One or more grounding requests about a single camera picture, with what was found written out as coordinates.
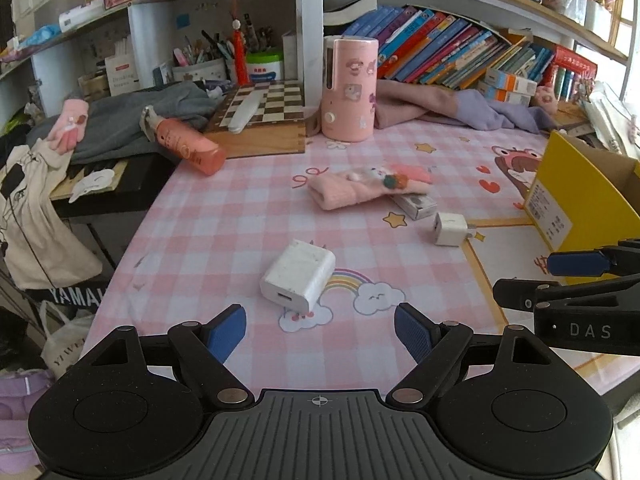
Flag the wooden chessboard box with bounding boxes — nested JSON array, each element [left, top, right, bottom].
[[202, 79, 307, 160]]

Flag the white flat case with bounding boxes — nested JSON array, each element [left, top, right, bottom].
[[227, 91, 262, 134]]

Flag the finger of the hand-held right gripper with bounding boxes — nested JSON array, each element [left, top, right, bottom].
[[547, 239, 640, 277], [492, 275, 640, 311]]

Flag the pile of white tote bags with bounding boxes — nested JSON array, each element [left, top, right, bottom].
[[585, 80, 640, 156]]

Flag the dusty pink garment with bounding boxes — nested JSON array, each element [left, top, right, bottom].
[[375, 80, 466, 131]]

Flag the pink spray bottle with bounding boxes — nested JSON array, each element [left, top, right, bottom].
[[141, 106, 227, 177]]

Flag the white jar green lid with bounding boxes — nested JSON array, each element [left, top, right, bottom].
[[245, 50, 285, 82]]

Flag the red hanging tassel ornament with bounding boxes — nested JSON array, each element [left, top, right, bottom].
[[230, 0, 251, 86]]

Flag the white bookshelf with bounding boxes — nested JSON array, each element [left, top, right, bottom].
[[0, 0, 640, 111]]

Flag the row of colourful books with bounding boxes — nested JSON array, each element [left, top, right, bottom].
[[345, 5, 556, 91]]

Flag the cream canvas tote bag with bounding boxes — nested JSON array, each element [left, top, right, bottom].
[[0, 137, 103, 291]]

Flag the small white plug charger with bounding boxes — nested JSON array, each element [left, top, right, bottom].
[[432, 211, 486, 247]]

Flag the lavender garment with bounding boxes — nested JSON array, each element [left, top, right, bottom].
[[450, 92, 556, 133]]

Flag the white upright card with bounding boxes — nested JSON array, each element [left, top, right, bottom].
[[104, 52, 141, 97]]

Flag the red thick dictionary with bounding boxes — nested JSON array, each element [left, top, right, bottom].
[[550, 45, 598, 103]]

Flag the pink knitted decorated sock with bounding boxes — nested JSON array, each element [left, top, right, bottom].
[[306, 165, 433, 211]]

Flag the pink checkered tablecloth desktop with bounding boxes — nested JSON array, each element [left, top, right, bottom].
[[80, 120, 640, 401]]

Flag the large white charger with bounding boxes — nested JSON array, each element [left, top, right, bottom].
[[259, 239, 337, 313]]

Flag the pink tumbler with stickers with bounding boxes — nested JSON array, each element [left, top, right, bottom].
[[320, 36, 379, 143]]

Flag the pink glove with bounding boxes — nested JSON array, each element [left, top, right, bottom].
[[48, 99, 90, 153]]

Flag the white shopping bag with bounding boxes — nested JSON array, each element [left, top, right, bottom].
[[40, 300, 96, 381]]

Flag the thick white-paged book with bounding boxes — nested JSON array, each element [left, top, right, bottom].
[[324, 0, 378, 26]]

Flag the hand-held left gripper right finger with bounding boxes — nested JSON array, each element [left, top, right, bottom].
[[385, 302, 566, 409]]

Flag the yellow cardboard box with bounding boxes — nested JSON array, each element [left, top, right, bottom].
[[522, 131, 640, 281]]

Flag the grey garment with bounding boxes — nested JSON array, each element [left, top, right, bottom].
[[30, 82, 221, 166]]

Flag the pen holder with pens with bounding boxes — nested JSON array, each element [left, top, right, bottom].
[[172, 30, 236, 83]]

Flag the white storage baskets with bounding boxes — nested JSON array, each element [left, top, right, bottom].
[[542, 0, 613, 36]]

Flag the small grey white carton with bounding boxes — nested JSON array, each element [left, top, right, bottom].
[[390, 192, 438, 221]]

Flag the purple padded bag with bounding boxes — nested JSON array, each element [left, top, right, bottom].
[[0, 367, 56, 466]]

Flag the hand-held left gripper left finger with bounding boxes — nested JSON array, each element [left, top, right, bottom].
[[75, 304, 256, 408]]

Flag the orange and white carton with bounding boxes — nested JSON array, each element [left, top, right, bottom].
[[487, 67, 538, 93], [477, 81, 532, 107]]

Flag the black keyboard piano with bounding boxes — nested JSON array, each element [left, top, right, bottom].
[[25, 152, 176, 306]]

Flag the white paper cutout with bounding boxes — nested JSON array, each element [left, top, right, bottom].
[[67, 169, 117, 203]]

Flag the pink pig plush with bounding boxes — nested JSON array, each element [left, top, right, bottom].
[[532, 85, 560, 111]]

